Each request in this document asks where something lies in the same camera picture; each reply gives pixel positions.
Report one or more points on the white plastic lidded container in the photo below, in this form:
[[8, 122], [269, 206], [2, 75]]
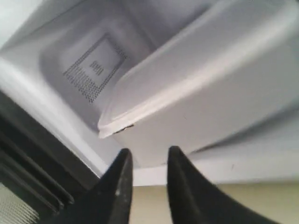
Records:
[[231, 69]]

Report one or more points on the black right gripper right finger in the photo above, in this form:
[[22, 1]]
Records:
[[195, 200]]

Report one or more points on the white microwave oven body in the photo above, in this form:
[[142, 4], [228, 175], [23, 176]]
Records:
[[59, 60]]

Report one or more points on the white microwave door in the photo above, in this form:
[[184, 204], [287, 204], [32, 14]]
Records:
[[36, 166]]

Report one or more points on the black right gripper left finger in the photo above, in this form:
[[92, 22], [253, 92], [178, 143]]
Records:
[[109, 201]]

